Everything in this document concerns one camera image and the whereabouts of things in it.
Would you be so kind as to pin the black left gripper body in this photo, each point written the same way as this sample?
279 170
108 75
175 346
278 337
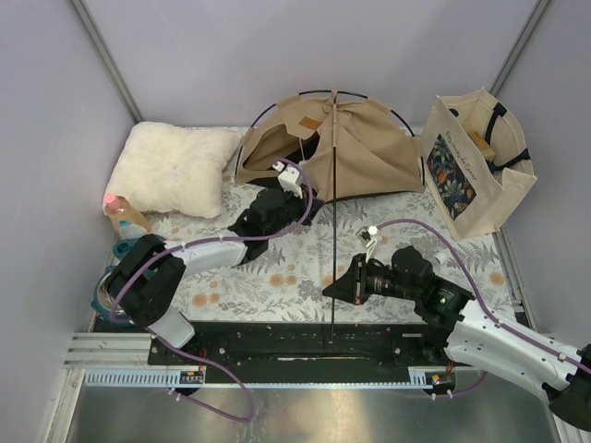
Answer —
295 209

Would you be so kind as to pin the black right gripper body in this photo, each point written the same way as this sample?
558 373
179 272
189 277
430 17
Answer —
379 281

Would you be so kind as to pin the beige fabric pet tent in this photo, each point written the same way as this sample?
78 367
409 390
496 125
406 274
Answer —
332 152

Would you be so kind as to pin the black tent pole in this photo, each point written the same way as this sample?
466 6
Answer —
341 115
334 196

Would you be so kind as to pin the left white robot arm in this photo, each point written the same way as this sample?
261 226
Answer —
148 276

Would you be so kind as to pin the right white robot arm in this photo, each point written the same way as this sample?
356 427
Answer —
462 330

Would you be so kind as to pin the teal double pet bowl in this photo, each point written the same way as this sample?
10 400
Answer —
118 296

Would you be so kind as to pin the white fluffy cushion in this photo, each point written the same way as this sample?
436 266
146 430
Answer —
164 168

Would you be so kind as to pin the cream floral tote bag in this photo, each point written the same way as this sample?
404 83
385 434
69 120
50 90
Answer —
475 196

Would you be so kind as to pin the wooden block in bag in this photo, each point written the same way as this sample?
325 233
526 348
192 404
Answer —
482 145

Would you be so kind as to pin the pink capped plastic bottle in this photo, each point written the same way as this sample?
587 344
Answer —
128 222

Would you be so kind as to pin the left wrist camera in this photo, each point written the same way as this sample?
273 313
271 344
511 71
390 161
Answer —
290 180

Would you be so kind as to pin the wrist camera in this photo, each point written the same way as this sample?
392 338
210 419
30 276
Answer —
370 237
290 180

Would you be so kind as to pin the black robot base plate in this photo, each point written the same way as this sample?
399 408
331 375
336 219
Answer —
250 344

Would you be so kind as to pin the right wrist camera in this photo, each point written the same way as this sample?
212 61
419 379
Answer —
370 237

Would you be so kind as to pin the white slotted cable duct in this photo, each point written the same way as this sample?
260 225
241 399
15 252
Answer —
284 375

